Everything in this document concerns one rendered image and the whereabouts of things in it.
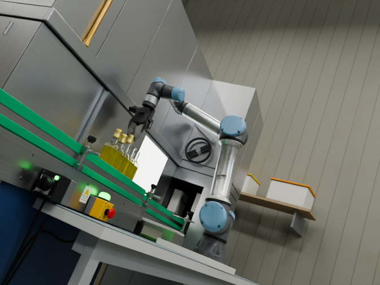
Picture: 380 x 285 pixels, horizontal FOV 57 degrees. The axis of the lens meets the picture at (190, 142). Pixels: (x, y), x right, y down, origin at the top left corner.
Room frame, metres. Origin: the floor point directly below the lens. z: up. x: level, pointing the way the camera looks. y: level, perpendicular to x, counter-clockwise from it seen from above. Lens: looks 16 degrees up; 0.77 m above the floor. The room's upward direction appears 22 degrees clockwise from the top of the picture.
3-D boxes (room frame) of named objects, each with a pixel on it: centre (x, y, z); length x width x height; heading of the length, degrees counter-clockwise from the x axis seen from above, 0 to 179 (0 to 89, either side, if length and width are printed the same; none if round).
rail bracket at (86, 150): (1.23, 0.31, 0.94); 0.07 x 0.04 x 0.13; 66
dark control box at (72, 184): (1.12, 0.33, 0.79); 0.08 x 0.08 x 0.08; 66
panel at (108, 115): (2.03, 0.29, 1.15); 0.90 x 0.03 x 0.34; 156
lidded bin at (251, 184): (4.91, -0.86, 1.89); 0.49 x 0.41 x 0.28; 53
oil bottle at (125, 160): (1.71, 0.28, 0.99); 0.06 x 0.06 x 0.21; 65
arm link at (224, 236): (1.65, -0.27, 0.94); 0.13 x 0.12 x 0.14; 158
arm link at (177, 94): (1.71, 0.17, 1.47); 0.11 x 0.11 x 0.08; 68
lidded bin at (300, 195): (4.44, -1.49, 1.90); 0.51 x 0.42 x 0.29; 53
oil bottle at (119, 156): (1.66, 0.31, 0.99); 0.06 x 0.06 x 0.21; 66
